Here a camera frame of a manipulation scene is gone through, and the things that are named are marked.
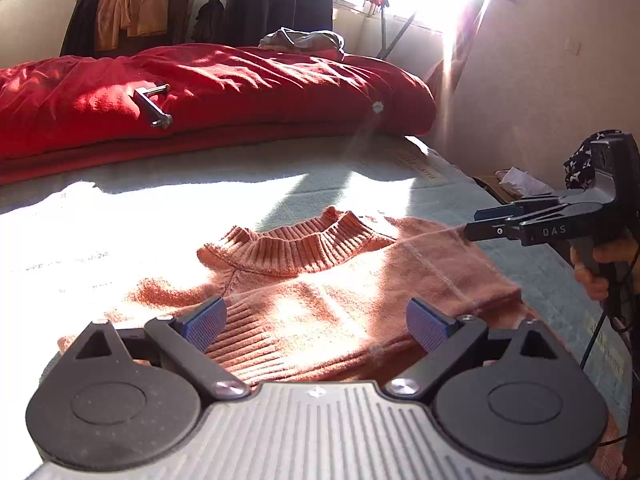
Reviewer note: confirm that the black jacket with badge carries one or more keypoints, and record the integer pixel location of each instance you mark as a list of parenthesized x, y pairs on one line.
[(247, 5)]

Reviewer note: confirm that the dark olive hanging garment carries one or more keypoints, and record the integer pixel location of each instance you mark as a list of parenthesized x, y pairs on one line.
[(207, 22)]

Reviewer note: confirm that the red quilt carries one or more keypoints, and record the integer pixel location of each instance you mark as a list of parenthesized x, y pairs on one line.
[(225, 90)]

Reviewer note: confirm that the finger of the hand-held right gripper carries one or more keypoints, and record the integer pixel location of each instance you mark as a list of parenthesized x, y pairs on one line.
[(492, 232), (500, 212)]

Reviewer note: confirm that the white crumpled cloth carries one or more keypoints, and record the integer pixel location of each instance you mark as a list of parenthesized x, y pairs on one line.
[(520, 182)]

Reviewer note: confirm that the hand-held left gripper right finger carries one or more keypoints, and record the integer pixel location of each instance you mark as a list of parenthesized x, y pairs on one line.
[(425, 322)]

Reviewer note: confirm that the beige crumpled garment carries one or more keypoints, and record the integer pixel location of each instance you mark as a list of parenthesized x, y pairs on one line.
[(305, 40)]

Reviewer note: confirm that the white wall socket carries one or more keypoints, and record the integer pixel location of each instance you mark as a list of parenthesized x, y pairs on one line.
[(573, 47)]

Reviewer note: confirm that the orange hanging garment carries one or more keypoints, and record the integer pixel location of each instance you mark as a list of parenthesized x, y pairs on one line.
[(135, 15)]

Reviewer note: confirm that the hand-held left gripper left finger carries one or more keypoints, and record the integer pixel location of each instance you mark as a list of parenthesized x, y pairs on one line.
[(205, 321)]

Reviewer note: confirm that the person's right hand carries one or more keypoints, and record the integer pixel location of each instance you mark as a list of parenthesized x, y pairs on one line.
[(620, 255)]

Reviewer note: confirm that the black hanging garment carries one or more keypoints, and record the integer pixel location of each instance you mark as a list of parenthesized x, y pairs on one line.
[(80, 25)]

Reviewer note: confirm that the dark star-print cloth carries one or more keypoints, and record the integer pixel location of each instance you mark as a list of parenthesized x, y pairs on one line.
[(577, 165)]

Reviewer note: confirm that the metal clamp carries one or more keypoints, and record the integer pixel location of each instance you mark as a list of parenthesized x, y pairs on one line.
[(150, 105)]

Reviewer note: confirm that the salmon knit sweater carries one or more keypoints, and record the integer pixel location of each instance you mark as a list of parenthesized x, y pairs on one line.
[(325, 285)]

